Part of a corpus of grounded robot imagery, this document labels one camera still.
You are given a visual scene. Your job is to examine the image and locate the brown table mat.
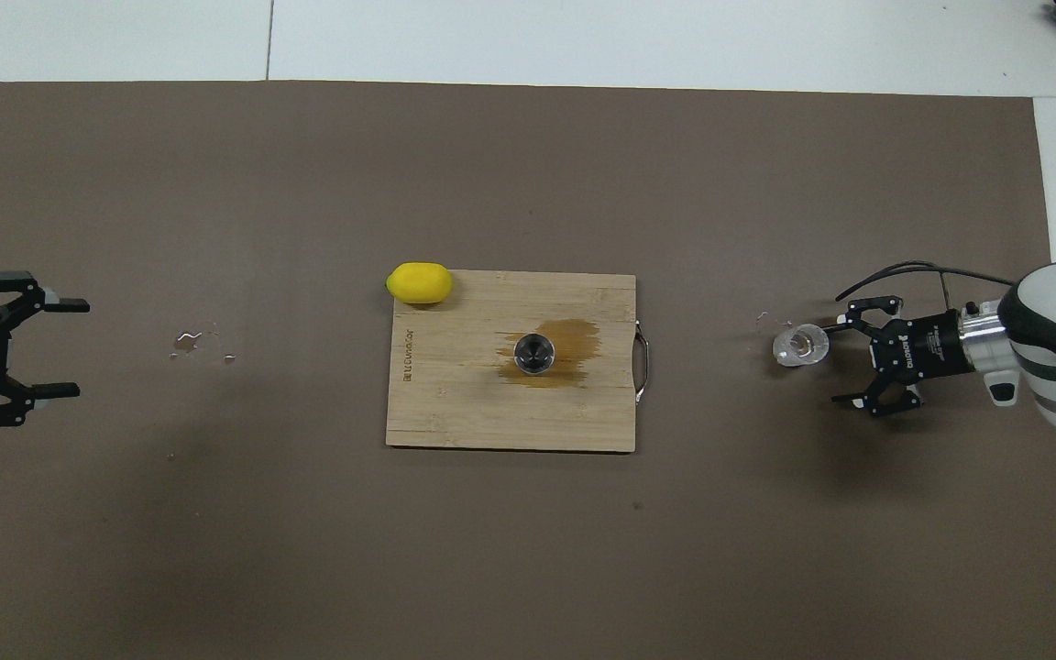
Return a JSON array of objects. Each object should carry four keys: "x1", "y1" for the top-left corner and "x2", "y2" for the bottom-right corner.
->
[{"x1": 0, "y1": 81, "x2": 1056, "y2": 660}]

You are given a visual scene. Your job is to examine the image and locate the metal double jigger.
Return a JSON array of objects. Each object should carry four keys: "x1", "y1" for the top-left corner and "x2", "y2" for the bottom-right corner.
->
[{"x1": 513, "y1": 333, "x2": 556, "y2": 377}]

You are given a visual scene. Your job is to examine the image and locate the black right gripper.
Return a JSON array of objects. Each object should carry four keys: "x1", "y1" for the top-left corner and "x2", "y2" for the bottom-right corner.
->
[{"x1": 826, "y1": 295, "x2": 969, "y2": 419}]

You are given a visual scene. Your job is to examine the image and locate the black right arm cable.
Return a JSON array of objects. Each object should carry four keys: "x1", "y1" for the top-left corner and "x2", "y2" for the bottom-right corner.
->
[{"x1": 835, "y1": 261, "x2": 1019, "y2": 303}]

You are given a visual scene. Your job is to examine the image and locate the yellow lemon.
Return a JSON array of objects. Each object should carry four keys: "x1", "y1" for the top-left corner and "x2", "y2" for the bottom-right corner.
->
[{"x1": 386, "y1": 262, "x2": 454, "y2": 305}]

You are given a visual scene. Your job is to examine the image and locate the small clear glass cup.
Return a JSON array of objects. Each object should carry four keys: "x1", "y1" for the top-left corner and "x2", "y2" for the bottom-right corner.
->
[{"x1": 773, "y1": 323, "x2": 830, "y2": 368}]

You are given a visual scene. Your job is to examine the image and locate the wooden cutting board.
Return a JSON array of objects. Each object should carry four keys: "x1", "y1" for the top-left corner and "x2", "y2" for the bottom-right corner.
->
[{"x1": 386, "y1": 270, "x2": 653, "y2": 453}]

